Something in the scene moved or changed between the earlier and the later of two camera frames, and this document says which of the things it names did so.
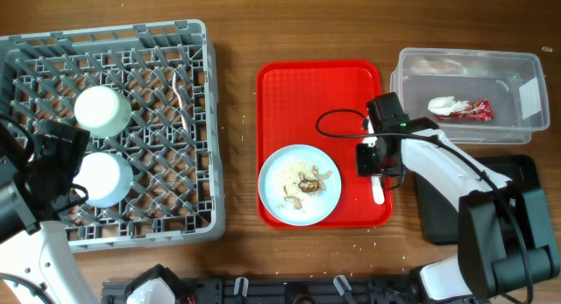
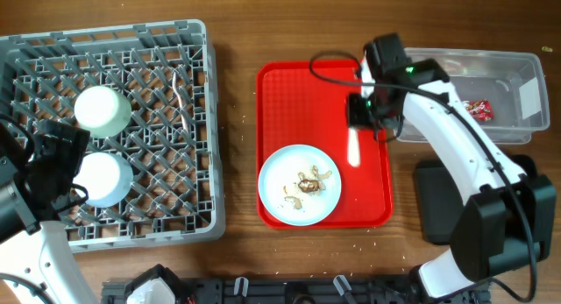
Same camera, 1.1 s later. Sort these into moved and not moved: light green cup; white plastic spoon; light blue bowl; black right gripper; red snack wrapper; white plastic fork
Moved: white plastic spoon; black right gripper
Not moved: white plastic fork; red snack wrapper; light blue bowl; light green cup
